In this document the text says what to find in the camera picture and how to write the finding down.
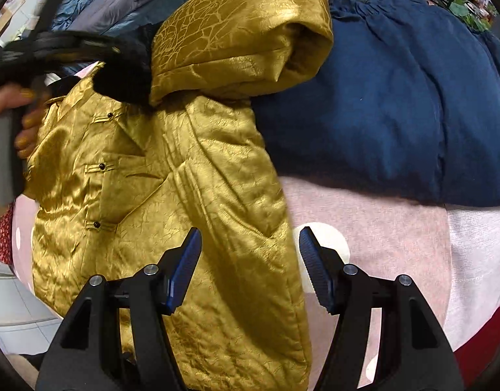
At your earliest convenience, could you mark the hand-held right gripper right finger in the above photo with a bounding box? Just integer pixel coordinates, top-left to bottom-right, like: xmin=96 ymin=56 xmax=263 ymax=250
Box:
xmin=299 ymin=226 xmax=466 ymax=391

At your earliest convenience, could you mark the pink polka-dot blanket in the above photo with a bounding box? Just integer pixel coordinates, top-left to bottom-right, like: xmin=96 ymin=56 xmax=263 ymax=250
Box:
xmin=6 ymin=61 xmax=500 ymax=391

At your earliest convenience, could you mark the gold satin padded jacket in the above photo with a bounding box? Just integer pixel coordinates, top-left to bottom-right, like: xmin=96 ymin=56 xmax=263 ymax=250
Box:
xmin=24 ymin=0 xmax=334 ymax=391

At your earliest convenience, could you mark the grey-blue quilted garment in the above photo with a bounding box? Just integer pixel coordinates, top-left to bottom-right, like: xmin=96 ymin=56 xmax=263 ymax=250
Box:
xmin=65 ymin=0 xmax=228 ymax=39

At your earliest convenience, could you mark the blue crumpled cloth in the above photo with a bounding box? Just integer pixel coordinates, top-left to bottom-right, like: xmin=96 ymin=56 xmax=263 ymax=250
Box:
xmin=50 ymin=0 xmax=98 ymax=31

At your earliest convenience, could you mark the person's left hand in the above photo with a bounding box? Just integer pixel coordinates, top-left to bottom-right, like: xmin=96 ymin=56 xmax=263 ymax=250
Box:
xmin=0 ymin=87 xmax=46 ymax=159

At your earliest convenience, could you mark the navy blue garment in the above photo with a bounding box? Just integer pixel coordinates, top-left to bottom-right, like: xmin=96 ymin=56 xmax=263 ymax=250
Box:
xmin=250 ymin=0 xmax=500 ymax=208

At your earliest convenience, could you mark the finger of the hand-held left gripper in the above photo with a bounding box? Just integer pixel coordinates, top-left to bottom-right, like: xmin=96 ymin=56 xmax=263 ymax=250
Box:
xmin=93 ymin=55 xmax=156 ymax=106

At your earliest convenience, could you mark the thin upright pole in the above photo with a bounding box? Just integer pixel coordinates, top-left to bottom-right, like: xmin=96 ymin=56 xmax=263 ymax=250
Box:
xmin=28 ymin=0 xmax=88 ymax=39

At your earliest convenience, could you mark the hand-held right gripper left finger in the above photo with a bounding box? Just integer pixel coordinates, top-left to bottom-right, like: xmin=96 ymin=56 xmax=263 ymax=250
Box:
xmin=35 ymin=227 xmax=203 ymax=391

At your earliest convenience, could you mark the red cloth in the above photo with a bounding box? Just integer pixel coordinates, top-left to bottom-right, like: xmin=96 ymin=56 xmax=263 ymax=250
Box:
xmin=454 ymin=305 xmax=500 ymax=391

